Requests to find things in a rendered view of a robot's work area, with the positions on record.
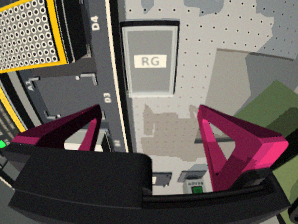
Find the yellow tip rack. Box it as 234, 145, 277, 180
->
0, 0, 88, 73

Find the beige ready button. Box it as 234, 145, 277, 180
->
177, 170, 207, 194

